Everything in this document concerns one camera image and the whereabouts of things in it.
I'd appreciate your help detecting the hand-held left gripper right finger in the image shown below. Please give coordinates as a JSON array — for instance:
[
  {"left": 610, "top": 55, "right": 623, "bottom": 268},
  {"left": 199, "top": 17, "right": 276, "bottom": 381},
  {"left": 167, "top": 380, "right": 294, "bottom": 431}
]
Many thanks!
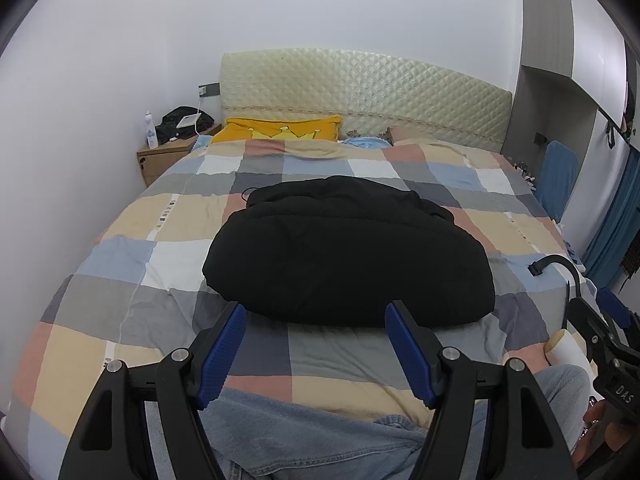
[{"left": 384, "top": 300, "right": 579, "bottom": 480}]

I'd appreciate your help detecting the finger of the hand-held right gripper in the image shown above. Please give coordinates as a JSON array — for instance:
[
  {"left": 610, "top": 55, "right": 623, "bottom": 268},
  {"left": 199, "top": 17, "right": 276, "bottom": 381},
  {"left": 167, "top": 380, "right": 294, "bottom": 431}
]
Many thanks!
[
  {"left": 566, "top": 297, "right": 625, "bottom": 367},
  {"left": 596, "top": 287, "right": 640, "bottom": 343}
]

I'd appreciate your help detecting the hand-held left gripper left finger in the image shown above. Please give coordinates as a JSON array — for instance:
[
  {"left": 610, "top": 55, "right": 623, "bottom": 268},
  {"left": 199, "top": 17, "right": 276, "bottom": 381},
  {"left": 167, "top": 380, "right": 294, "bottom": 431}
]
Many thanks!
[{"left": 59, "top": 301, "right": 249, "bottom": 480}]

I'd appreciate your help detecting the black puffer jacket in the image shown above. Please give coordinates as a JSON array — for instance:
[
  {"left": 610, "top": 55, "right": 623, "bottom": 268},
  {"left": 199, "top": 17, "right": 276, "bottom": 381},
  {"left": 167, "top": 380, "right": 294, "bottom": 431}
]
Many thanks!
[{"left": 202, "top": 175, "right": 496, "bottom": 331}]

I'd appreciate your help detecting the person's right hand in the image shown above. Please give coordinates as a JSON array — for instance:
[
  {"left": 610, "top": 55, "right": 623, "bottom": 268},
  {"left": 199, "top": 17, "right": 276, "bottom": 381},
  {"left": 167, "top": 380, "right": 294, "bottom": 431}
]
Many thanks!
[{"left": 572, "top": 397, "right": 614, "bottom": 467}]

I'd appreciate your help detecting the grey cloth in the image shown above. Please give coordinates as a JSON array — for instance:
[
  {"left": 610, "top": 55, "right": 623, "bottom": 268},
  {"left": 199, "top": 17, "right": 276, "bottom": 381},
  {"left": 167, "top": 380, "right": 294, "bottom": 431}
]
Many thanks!
[{"left": 536, "top": 364, "right": 594, "bottom": 430}]

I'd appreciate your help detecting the blue curtain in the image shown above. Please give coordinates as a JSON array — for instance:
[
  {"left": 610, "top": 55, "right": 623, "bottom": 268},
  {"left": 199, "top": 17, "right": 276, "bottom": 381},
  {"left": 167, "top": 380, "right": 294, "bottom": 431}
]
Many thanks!
[{"left": 582, "top": 150, "right": 640, "bottom": 287}]

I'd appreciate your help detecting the person's denim jeans leg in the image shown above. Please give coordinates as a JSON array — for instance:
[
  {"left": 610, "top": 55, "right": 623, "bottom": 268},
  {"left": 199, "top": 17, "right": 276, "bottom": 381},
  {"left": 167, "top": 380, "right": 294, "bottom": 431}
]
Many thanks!
[{"left": 140, "top": 387, "right": 501, "bottom": 480}]

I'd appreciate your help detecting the checked bed duvet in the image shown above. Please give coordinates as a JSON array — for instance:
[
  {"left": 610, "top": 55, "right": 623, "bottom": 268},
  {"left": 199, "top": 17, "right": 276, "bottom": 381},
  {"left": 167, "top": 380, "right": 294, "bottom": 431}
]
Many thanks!
[{"left": 4, "top": 137, "right": 597, "bottom": 457}]

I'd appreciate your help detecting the blue cloth on chair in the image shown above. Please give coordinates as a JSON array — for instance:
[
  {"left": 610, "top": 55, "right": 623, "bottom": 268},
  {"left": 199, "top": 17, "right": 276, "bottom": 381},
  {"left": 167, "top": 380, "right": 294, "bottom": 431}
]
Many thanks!
[{"left": 532, "top": 140, "right": 579, "bottom": 224}]

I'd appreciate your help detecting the wooden nightstand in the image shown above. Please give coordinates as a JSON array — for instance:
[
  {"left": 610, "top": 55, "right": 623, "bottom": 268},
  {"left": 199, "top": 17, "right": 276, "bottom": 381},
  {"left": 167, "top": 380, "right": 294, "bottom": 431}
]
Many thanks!
[{"left": 137, "top": 124, "right": 224, "bottom": 187}]

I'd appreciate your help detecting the light blue pillow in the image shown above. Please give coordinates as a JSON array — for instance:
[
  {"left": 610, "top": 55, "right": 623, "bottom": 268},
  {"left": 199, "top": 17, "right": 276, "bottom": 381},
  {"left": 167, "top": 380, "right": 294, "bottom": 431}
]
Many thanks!
[{"left": 340, "top": 135, "right": 394, "bottom": 149}]

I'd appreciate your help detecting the grey and white wardrobe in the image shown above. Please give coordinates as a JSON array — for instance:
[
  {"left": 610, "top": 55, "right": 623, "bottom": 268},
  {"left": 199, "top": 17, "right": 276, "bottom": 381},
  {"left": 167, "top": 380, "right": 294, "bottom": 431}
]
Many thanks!
[{"left": 502, "top": 0, "right": 640, "bottom": 261}]

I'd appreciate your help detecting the yellow crown pillow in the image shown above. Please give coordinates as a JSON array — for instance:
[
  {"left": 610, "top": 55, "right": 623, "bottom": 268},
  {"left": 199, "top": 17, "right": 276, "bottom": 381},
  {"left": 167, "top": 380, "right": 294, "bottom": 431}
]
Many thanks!
[{"left": 209, "top": 115, "right": 344, "bottom": 145}]

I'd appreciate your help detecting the white spray bottle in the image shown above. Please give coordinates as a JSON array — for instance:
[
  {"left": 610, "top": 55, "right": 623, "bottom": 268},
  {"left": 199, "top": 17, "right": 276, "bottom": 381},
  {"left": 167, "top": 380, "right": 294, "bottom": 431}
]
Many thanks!
[{"left": 144, "top": 111, "right": 160, "bottom": 150}]

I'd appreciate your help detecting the black bag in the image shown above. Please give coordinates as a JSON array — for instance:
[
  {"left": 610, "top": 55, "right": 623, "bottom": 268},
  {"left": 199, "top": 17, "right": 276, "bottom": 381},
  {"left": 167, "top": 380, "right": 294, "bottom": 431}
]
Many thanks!
[{"left": 155, "top": 106, "right": 216, "bottom": 142}]

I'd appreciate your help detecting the cream quilted headboard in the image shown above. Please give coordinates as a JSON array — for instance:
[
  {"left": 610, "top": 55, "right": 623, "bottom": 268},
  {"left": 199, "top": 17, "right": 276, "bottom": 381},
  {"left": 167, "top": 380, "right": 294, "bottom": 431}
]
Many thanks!
[{"left": 220, "top": 49, "right": 514, "bottom": 154}]

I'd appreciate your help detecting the black cable with connector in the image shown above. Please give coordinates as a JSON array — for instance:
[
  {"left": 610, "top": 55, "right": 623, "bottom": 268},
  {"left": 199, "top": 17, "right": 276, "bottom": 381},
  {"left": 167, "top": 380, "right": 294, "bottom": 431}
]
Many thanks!
[{"left": 529, "top": 255, "right": 584, "bottom": 302}]

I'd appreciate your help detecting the white charging cable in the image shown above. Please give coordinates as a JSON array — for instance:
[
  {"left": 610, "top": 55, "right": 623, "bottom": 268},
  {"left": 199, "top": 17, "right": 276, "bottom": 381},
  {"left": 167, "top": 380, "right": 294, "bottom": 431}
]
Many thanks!
[{"left": 196, "top": 91, "right": 214, "bottom": 137}]

